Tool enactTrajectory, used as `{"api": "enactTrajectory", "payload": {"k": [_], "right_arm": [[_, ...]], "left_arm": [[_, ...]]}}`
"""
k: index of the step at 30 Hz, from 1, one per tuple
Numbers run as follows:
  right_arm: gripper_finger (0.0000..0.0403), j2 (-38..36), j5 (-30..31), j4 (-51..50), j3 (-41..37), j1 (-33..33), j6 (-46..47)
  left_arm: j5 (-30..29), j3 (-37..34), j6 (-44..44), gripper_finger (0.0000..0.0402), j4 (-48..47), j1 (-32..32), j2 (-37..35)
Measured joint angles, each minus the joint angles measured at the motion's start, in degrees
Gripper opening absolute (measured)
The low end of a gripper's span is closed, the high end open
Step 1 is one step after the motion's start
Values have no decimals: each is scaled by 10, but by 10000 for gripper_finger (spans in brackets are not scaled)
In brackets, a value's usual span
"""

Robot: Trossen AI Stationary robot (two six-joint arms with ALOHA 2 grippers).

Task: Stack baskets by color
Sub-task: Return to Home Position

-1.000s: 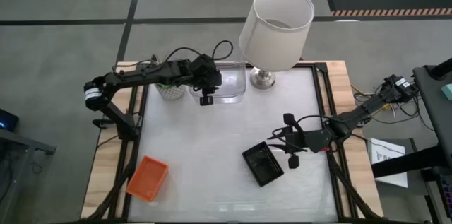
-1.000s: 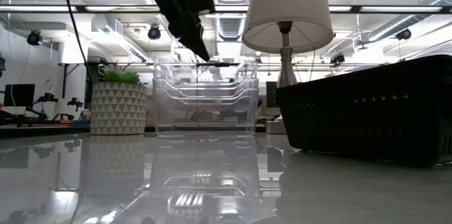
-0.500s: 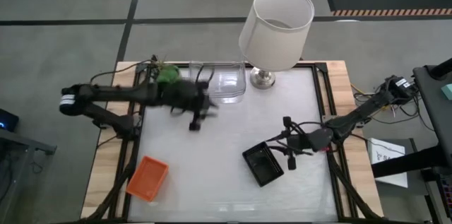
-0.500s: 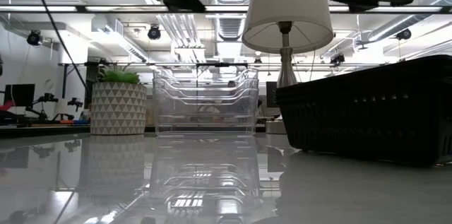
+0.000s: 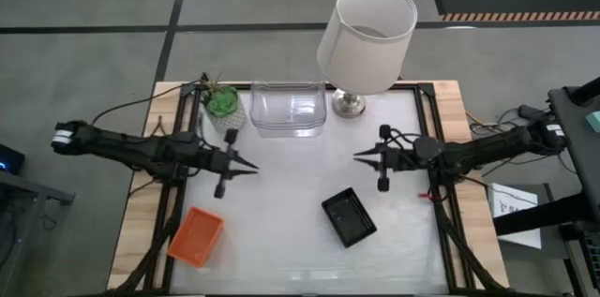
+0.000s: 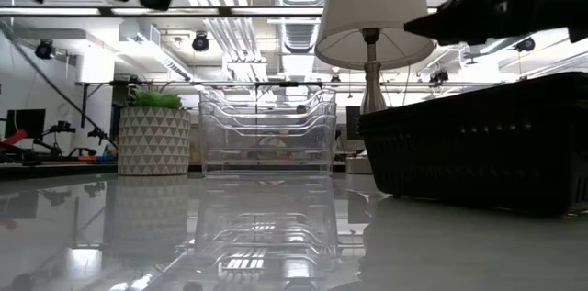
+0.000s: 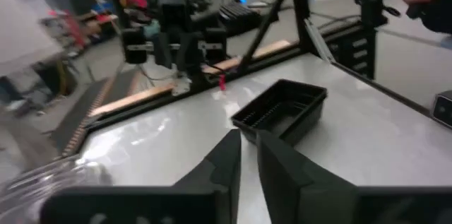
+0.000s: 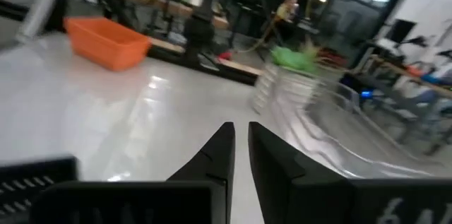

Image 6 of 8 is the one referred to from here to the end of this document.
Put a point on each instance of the clear plastic bin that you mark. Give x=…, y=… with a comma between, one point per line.
x=204, y=108
x=204, y=96
x=266, y=169

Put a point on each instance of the green succulent in white pot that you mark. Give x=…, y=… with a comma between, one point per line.
x=154, y=144

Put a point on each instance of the black computer monitor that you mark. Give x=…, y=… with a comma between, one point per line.
x=25, y=123

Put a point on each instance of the thin grey diagonal strut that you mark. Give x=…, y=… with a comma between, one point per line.
x=55, y=84

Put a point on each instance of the red object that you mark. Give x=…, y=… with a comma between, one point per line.
x=14, y=139

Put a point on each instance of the black background robot arm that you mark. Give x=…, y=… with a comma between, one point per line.
x=57, y=137

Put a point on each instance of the black panel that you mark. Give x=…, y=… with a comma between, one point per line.
x=353, y=121

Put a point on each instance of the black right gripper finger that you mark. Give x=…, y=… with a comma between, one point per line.
x=459, y=22

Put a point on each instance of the overhead frame bar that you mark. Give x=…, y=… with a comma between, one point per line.
x=285, y=84
x=206, y=11

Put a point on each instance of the black slotted plastic basket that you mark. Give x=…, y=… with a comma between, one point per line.
x=459, y=171
x=528, y=91

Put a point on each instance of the silver ventilation duct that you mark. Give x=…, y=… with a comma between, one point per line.
x=298, y=34

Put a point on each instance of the white shade silver table lamp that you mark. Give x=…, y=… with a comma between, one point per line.
x=372, y=6

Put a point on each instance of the black ceiling camera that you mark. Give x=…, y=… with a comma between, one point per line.
x=525, y=44
x=200, y=41
x=439, y=76
x=44, y=49

